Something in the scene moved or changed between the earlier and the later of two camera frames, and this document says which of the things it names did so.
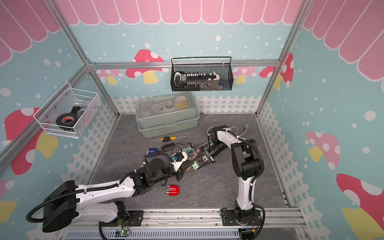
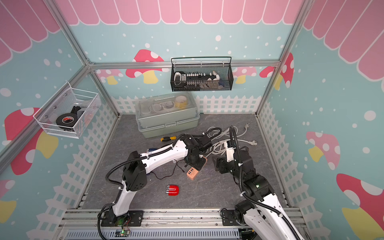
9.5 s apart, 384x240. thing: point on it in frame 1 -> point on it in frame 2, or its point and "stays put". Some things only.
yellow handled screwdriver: x=167 y=138 stays put
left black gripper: x=180 y=172 -> x=197 y=166
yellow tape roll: x=181 y=102 stays put
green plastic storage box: x=162 y=115 stays put
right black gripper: x=207 y=156 -> x=222 y=169
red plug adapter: x=172 y=190 stays put
